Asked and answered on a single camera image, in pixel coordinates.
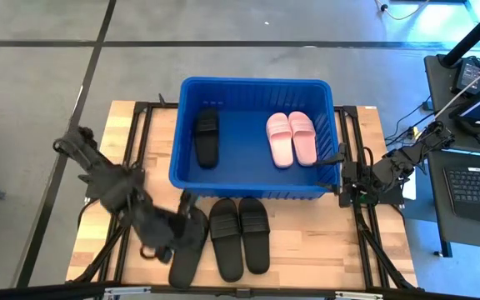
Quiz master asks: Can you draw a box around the white desk cable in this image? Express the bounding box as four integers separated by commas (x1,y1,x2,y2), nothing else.
431,53,480,122

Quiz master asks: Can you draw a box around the black metal table frame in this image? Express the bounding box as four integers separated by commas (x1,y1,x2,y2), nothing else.
67,93,418,293

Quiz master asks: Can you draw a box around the black power adapter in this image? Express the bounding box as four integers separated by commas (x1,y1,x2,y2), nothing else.
456,57,480,95

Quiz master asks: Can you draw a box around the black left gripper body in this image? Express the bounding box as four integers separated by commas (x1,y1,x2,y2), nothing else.
133,205,186,254

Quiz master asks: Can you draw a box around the black rubber slide sandal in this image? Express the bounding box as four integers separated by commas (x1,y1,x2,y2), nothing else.
192,107,221,170
208,197,244,283
238,197,272,276
167,206,210,290

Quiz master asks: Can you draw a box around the black keyboard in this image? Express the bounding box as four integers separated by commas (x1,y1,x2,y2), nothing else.
442,166,480,228

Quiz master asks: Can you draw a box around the black operator desk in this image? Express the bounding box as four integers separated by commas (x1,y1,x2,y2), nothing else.
423,53,480,259

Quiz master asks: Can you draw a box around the white cable with black plug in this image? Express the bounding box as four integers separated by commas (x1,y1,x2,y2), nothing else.
375,0,433,21

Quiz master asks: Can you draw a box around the large blue plastic bin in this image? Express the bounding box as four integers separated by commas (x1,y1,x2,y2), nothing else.
167,76,342,200

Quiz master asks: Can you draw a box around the pink rubber slide sandal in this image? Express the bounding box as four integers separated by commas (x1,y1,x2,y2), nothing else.
265,112,295,169
287,110,318,168

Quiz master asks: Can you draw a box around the black diagonal pole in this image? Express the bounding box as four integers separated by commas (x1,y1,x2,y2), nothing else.
439,0,480,68

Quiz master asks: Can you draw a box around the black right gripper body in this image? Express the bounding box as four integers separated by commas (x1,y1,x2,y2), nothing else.
338,160,377,208

